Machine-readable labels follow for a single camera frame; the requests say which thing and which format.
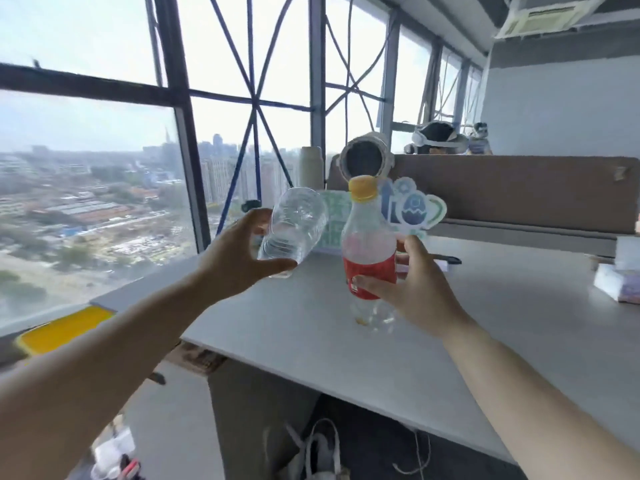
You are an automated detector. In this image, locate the person's right hand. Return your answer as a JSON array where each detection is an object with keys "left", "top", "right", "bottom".
[{"left": 351, "top": 234, "right": 473, "bottom": 341}]

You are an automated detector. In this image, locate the person's left hand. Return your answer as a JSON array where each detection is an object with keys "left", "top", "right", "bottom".
[{"left": 197, "top": 208, "right": 299, "bottom": 301}]

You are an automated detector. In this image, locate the yellow cap plastic bottle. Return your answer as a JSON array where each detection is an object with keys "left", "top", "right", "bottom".
[{"left": 341, "top": 175, "right": 399, "bottom": 329}]

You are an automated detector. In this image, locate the ribbed unlabelled plastic bottle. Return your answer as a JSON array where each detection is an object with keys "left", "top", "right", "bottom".
[{"left": 256, "top": 187, "right": 329, "bottom": 279}]

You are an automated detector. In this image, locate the yellow plastic bin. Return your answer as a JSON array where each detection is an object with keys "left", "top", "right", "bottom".
[{"left": 15, "top": 304, "right": 117, "bottom": 357}]

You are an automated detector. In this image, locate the person's left forearm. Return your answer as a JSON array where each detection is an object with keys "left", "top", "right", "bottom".
[{"left": 0, "top": 272, "right": 221, "bottom": 480}]

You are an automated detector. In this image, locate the green white standing sign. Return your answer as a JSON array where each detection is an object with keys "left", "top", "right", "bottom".
[{"left": 317, "top": 177, "right": 449, "bottom": 255}]

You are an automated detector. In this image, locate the phone in patterned case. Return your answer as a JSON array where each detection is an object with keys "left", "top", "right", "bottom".
[{"left": 167, "top": 341, "right": 229, "bottom": 378}]

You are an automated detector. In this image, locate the tall cream cylinder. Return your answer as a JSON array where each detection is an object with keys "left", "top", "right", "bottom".
[{"left": 298, "top": 146, "right": 326, "bottom": 191}]

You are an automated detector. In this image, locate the white geometric handbag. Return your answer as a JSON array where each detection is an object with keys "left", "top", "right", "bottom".
[{"left": 262, "top": 418, "right": 351, "bottom": 480}]

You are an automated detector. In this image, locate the purple print tissue box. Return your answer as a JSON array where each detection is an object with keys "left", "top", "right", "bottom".
[{"left": 592, "top": 237, "right": 640, "bottom": 304}]

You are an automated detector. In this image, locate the white ceiling air conditioner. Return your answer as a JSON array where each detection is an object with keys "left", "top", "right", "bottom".
[{"left": 495, "top": 0, "right": 609, "bottom": 41}]

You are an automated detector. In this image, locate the white cable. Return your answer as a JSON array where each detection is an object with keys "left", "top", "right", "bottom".
[{"left": 392, "top": 427, "right": 432, "bottom": 477}]

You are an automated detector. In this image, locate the dark metal window frame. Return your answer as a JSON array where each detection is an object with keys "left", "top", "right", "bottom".
[{"left": 0, "top": 0, "right": 486, "bottom": 341}]

